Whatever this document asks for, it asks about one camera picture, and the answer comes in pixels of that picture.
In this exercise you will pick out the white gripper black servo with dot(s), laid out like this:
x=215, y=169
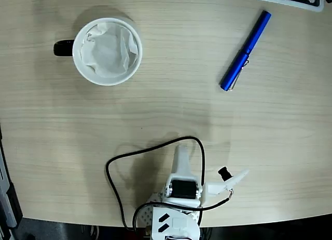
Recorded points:
x=181, y=188

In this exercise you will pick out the crumpled white paper tissue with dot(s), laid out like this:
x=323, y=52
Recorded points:
x=106, y=53

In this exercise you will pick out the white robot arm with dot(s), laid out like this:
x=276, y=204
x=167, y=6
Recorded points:
x=179, y=227

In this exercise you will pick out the camera module on white mount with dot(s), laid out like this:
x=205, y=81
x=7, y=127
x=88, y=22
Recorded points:
x=215, y=189

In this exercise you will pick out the blue metal pen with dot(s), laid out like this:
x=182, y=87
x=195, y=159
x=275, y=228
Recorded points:
x=246, y=50

